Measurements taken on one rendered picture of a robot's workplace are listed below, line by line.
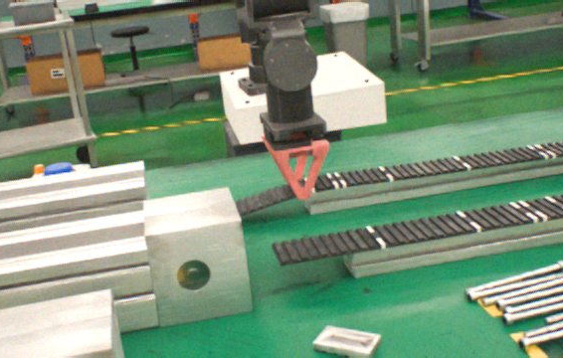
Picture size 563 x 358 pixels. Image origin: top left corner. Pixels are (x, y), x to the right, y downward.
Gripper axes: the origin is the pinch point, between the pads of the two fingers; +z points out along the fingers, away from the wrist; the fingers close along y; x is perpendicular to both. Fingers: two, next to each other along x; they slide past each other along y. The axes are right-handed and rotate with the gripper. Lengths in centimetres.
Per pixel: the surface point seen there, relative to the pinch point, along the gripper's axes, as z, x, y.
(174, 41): 66, 21, -747
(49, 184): -4.7, -30.8, -2.6
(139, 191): -4.3, -19.7, 4.8
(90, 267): -4.1, -24.6, 23.7
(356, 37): 51, 151, -467
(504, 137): 3.4, 36.5, -16.3
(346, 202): 2.5, 5.6, 2.0
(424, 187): 2.3, 15.9, 1.9
